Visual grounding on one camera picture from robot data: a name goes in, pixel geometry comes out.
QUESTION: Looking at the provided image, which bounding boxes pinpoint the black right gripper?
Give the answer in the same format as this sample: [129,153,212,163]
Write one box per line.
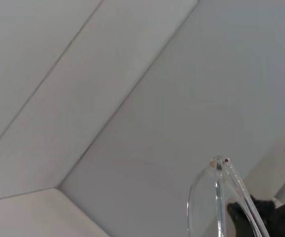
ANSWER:
[227,195,285,237]

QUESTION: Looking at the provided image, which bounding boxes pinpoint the transparent plastic glasses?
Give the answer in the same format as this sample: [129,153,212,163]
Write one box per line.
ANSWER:
[186,155,269,237]

